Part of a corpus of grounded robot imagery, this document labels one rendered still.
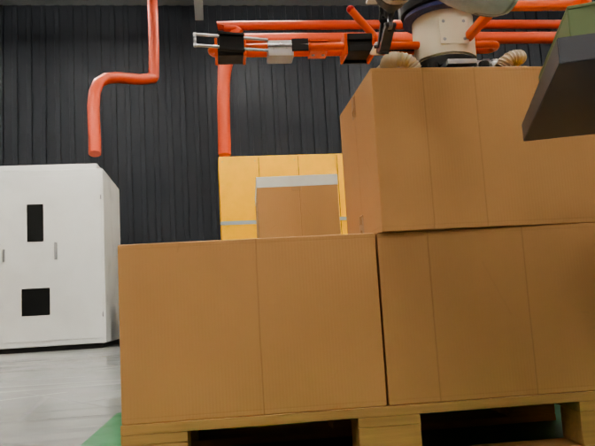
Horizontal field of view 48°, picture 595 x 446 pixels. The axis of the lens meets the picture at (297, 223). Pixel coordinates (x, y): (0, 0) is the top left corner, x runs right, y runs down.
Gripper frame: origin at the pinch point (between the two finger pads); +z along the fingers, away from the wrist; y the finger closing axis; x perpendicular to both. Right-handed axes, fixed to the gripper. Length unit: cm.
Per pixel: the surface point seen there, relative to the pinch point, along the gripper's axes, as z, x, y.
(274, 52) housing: 12.2, -24.9, 1.5
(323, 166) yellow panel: 741, 103, -124
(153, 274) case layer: -5, -57, 60
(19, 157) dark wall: 1057, -397, -232
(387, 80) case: -6.7, 0.4, 16.8
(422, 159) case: -6.5, 7.6, 36.5
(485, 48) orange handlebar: 13.5, 34.9, 0.9
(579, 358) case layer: -6, 42, 86
